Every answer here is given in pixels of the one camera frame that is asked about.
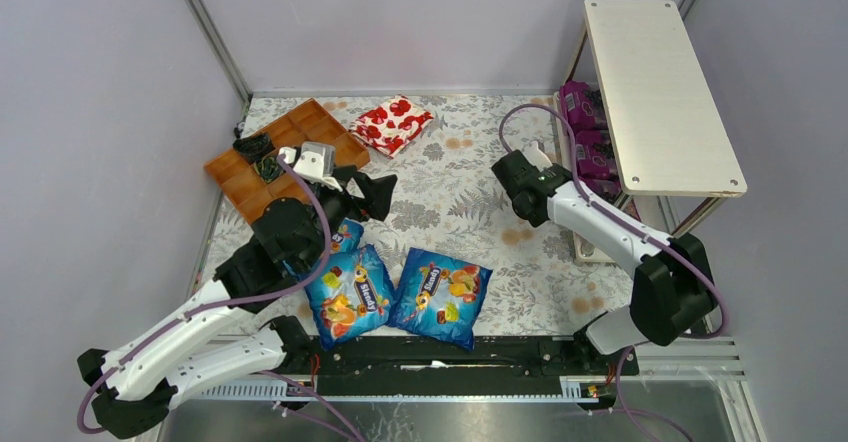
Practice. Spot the orange wooden divider tray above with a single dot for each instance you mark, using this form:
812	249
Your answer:
308	122

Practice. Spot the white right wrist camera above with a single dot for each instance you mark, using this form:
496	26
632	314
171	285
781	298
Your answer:
535	155

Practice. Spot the purple candy bag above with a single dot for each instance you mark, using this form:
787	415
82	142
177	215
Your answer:
611	192
595	155
584	109

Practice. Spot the red floral folded cloth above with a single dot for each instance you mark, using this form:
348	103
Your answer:
391	126

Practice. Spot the green black rolled sock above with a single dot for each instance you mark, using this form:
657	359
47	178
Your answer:
268	169

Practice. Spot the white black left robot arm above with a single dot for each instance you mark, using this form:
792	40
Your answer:
133	388

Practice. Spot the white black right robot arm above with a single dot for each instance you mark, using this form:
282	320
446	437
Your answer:
672	287

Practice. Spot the purple candy bag on shelf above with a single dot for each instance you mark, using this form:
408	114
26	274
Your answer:
584	109

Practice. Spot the blue Slendy candy bag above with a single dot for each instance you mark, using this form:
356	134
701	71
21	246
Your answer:
347	236
439	297
352	296

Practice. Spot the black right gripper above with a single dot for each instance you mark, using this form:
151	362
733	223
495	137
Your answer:
506	168

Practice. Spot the white wooden two-tier shelf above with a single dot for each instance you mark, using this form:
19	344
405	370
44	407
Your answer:
668	137

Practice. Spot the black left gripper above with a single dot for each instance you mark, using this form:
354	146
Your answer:
357	191

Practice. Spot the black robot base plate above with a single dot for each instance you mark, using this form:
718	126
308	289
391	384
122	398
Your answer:
505	367

